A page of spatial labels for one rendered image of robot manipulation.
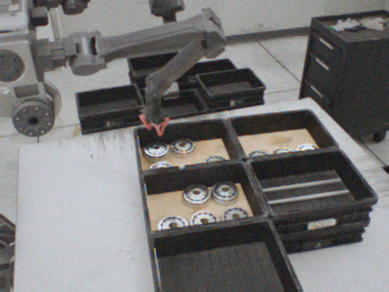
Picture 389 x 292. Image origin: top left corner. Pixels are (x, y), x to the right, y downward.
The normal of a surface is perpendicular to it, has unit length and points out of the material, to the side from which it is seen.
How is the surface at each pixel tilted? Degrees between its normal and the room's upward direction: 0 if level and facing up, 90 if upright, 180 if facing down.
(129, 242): 0
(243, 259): 0
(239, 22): 90
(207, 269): 0
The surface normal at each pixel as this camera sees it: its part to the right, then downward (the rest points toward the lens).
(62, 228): 0.00, -0.79
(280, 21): 0.30, 0.58
